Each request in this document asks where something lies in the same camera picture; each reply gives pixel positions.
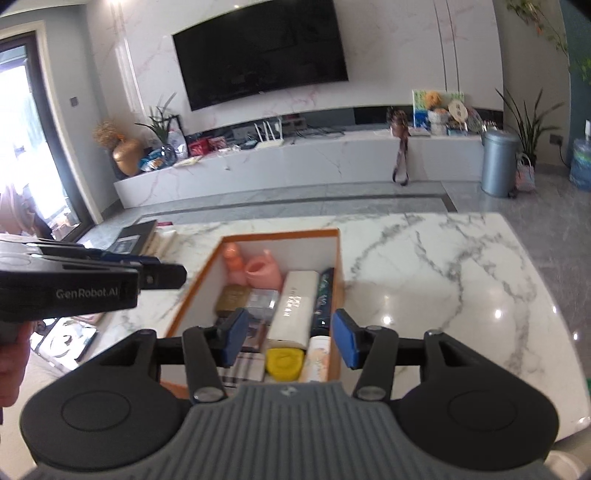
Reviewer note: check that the orange cardboard box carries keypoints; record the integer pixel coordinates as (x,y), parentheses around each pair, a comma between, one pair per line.
(277,242)

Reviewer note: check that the gold round vase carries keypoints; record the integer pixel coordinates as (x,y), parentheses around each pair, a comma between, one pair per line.
(128,157)

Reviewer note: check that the green plant in glass vase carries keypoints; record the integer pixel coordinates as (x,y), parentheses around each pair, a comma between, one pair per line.
(159,129)

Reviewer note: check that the plaid tin case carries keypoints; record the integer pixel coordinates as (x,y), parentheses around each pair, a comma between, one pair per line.
(249,367)

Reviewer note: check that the round white fan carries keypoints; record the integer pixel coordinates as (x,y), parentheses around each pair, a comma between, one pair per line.
(457,113)

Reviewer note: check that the red gift box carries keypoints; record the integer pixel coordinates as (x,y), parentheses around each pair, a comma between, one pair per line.
(197,148)

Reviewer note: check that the dark blue bottle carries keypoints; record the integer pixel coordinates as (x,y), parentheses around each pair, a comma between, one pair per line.
(323,295)

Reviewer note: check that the blue snack packet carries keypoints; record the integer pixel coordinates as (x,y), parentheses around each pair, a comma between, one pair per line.
(152,160)

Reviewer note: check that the yellow tape measure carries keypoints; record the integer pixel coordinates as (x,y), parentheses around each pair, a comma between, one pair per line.
(284,362)

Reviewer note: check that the dried flower bunch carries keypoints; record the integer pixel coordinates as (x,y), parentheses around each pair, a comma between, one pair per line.
(107,134)

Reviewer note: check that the blue-grey pedal bin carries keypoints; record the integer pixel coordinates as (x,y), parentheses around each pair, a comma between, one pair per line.
(498,164)

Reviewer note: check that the blue water jug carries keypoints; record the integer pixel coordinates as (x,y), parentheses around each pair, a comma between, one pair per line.
(581,164)

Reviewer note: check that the wall socket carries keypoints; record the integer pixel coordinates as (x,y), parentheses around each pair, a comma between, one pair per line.
(557,139)

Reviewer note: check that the illustrated figure card box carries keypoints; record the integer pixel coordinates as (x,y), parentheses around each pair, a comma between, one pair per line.
(256,337)

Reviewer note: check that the white router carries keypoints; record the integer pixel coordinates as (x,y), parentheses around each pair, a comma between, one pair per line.
(268,144)

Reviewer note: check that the clear plastic cube box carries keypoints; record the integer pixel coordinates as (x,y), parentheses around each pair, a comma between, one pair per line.
(262,304)

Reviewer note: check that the colourful items on counter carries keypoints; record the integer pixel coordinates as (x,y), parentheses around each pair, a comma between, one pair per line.
(418,106)

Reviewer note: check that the small black device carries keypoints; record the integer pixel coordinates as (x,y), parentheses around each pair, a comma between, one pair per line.
(248,145)

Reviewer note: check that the tall snake plant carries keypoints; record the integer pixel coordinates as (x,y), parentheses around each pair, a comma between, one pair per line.
(526,129)

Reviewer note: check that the glass sliding door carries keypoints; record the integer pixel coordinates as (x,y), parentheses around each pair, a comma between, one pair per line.
(27,115)

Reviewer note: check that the small brown cardboard box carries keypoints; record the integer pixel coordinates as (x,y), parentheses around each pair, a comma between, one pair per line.
(233,300)

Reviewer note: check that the person's left hand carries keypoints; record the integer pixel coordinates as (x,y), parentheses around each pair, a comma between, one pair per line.
(11,374)

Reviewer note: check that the dark patterned flat case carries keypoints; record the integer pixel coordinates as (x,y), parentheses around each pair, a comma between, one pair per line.
(69,341)

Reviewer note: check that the white marble tv cabinet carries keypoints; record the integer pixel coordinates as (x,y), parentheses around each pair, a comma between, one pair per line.
(300,161)

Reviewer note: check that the long white box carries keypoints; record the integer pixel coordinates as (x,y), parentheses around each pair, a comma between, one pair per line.
(291,309)

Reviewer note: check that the black book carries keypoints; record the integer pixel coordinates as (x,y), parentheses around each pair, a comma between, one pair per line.
(134,237)

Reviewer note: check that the woven basket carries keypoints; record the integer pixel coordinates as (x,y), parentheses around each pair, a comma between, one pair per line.
(525,177)

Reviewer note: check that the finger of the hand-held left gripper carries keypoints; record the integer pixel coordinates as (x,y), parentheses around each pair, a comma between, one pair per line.
(120,257)
(161,277)

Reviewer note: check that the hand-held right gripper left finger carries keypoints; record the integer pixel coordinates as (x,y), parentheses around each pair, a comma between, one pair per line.
(233,337)

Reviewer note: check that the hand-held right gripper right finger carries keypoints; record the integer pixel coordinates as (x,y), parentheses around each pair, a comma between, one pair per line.
(348,339)

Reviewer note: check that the white paper envelope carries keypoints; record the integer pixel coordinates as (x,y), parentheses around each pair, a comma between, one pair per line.
(187,161)

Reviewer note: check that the pink gift box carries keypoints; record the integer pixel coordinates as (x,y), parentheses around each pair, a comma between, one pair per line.
(218,144)

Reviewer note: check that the pink silicone bottle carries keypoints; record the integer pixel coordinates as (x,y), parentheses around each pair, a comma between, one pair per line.
(234,265)
(263,272)

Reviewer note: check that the black flat television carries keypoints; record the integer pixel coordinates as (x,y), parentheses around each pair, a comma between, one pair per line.
(258,50)

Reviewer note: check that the hanging vine plant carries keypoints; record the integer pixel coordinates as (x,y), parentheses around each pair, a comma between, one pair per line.
(540,23)

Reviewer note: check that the white cosmetic tube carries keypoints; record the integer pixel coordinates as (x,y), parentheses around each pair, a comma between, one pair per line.
(316,360)

